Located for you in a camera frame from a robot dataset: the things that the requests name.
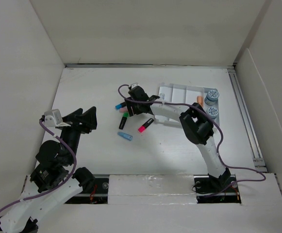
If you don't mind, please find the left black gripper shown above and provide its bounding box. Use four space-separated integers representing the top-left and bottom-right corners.
59 105 97 164

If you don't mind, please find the pink translucent marker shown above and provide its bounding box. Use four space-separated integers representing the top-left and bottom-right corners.
119 108 128 113

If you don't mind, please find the green cap black highlighter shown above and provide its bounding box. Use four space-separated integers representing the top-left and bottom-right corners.
118 112 129 130

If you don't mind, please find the light blue translucent marker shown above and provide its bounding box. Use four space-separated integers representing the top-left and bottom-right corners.
117 132 133 141

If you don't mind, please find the clear glue bottle blue cap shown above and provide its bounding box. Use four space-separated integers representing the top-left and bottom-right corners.
159 93 165 99

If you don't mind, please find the orange translucent marker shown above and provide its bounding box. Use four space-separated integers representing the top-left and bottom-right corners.
197 96 203 106

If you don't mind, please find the blue round jar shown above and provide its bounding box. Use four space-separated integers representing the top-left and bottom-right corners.
204 89 219 106
206 106 219 119

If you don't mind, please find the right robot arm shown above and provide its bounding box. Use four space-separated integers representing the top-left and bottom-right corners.
124 84 231 197

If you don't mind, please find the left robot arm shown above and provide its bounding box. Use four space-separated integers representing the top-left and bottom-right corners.
0 106 98 233

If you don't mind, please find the blue cap black highlighter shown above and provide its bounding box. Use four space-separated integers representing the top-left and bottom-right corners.
115 102 126 110

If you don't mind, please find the pink cap black highlighter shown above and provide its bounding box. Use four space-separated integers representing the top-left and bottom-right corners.
138 118 154 133

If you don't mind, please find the white divided organizer tray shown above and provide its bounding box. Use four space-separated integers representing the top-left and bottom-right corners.
158 83 220 125

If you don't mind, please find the white foam block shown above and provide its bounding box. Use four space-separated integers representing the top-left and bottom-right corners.
108 174 197 205

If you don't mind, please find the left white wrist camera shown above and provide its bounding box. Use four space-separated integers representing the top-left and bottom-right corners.
41 109 70 128

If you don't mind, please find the aluminium rail back edge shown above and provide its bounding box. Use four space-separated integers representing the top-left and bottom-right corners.
65 63 234 69

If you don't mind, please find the aluminium rail right side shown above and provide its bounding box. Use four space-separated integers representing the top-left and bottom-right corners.
228 68 268 173

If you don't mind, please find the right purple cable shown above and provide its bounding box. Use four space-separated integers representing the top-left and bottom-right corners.
117 84 267 197

